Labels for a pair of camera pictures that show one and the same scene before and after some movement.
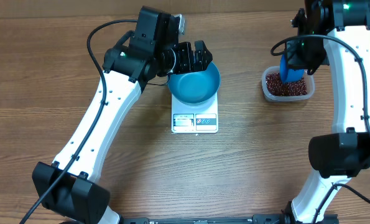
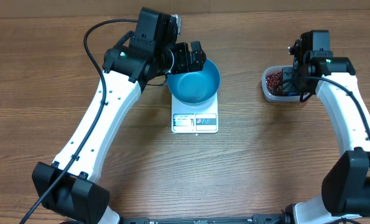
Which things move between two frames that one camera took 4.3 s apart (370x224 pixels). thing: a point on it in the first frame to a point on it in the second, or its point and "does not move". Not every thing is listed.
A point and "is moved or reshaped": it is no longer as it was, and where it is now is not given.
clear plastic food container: [309, 82] does not move
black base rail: [286, 217] does not move
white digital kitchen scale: [202, 119] does not move
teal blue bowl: [194, 88] does not move
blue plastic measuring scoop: [289, 75] is moved or reshaped
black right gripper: [294, 61] to [304, 93]
